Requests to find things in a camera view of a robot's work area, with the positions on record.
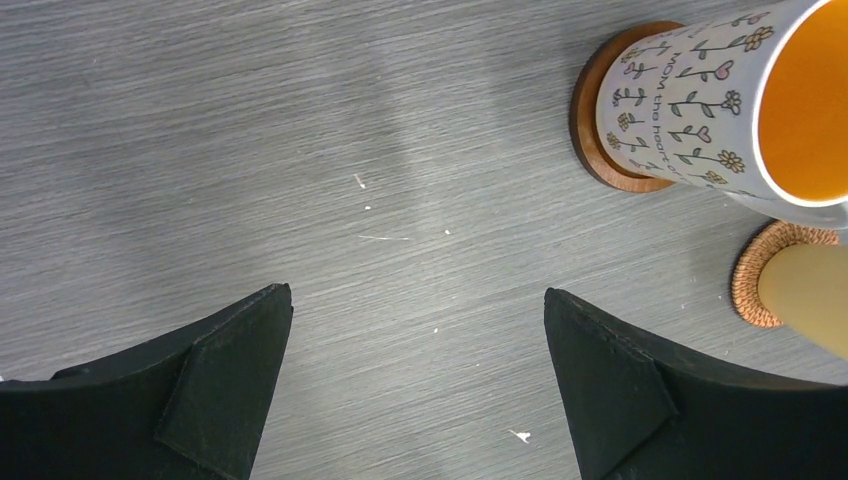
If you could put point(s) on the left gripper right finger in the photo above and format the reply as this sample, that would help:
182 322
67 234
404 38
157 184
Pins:
640 406

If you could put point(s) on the woven coaster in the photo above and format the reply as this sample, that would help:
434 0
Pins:
760 249

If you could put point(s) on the ridged wooden coaster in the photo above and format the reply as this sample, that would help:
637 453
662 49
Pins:
584 134

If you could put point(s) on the patterned mug orange inside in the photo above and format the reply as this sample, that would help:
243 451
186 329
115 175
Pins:
753 104

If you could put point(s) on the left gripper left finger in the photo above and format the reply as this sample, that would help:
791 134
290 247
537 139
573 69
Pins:
189 404

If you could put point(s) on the yellow mug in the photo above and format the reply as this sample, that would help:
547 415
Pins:
805 287

